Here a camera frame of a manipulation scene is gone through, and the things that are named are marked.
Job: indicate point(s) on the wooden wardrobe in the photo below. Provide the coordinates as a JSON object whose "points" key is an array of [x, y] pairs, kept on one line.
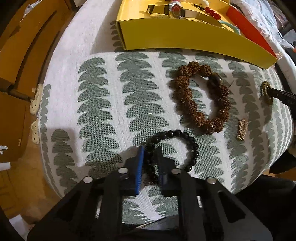
{"points": [[28, 30]]}

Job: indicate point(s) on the yellow cardboard box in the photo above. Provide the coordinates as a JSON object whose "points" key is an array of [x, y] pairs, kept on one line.
{"points": [[180, 25]]}

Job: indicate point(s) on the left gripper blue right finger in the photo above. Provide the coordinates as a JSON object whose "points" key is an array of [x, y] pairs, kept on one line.
{"points": [[168, 182]]}

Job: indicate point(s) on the green patterned bed sheet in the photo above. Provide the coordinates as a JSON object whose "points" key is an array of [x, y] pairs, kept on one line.
{"points": [[99, 103]]}

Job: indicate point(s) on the gold rhinestone hair clip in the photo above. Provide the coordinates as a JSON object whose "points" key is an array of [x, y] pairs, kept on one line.
{"points": [[242, 129]]}

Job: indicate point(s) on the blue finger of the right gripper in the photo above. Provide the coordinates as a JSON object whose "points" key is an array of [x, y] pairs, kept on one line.
{"points": [[287, 98]]}

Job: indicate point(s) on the red candied berry hair clip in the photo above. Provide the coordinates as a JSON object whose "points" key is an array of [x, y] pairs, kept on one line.
{"points": [[209, 11]]}

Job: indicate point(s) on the white floral duvet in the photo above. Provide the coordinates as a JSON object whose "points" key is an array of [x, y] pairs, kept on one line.
{"points": [[261, 15]]}

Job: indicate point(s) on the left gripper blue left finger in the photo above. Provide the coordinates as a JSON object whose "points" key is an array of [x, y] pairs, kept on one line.
{"points": [[132, 179]]}

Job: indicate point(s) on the white clog slipper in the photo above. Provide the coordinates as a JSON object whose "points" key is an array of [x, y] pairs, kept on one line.
{"points": [[35, 102], [35, 132]]}

